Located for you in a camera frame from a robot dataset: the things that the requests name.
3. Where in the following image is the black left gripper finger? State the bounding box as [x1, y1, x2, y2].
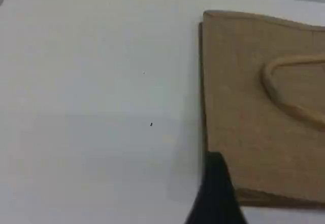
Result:
[183, 151, 249, 224]

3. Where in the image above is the brown jute tote bag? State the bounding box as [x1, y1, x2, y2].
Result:
[198, 10, 325, 207]

